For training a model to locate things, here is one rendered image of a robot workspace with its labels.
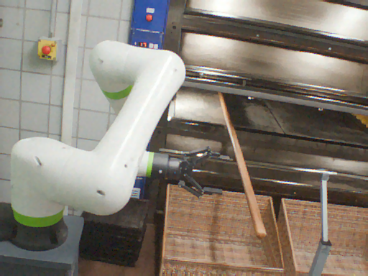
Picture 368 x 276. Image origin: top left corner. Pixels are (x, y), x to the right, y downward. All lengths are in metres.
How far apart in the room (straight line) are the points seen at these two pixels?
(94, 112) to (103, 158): 1.22
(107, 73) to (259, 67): 1.01
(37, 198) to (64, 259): 0.16
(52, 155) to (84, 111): 1.21
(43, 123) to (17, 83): 0.24
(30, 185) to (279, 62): 1.43
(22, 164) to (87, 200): 0.17
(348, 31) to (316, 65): 0.22
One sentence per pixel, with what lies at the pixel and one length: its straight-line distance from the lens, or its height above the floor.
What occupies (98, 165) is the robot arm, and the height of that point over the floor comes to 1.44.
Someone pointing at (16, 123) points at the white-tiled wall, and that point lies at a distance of 2.27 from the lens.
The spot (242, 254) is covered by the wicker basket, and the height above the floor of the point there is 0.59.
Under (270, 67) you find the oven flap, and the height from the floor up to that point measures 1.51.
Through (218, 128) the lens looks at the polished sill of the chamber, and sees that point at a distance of 2.12.
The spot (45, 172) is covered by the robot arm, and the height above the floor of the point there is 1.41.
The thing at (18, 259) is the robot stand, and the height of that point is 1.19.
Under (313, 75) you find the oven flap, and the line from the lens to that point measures 2.13.
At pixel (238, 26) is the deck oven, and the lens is 2.02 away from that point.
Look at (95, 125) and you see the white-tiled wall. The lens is 2.15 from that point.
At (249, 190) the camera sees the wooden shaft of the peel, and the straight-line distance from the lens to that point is 1.46.
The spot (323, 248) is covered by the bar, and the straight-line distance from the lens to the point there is 1.80.
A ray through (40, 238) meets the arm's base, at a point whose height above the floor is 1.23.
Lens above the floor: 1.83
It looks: 20 degrees down
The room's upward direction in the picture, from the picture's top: 9 degrees clockwise
